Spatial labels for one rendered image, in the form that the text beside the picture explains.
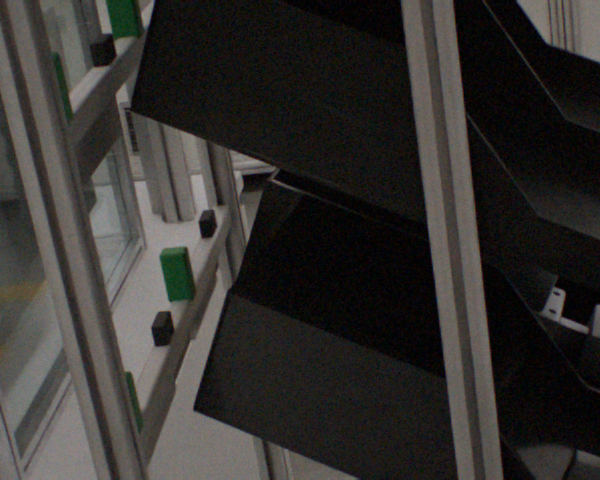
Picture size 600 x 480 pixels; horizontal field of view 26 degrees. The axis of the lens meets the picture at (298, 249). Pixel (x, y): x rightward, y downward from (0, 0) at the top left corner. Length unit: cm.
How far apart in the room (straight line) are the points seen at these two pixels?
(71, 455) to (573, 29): 323
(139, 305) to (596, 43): 290
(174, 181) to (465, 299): 159
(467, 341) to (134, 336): 125
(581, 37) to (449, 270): 400
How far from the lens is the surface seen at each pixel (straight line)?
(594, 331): 82
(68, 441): 159
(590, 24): 454
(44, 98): 56
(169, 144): 212
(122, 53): 69
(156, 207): 222
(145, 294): 192
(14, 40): 56
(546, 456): 73
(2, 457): 148
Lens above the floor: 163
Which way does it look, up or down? 23 degrees down
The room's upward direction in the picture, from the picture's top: 9 degrees counter-clockwise
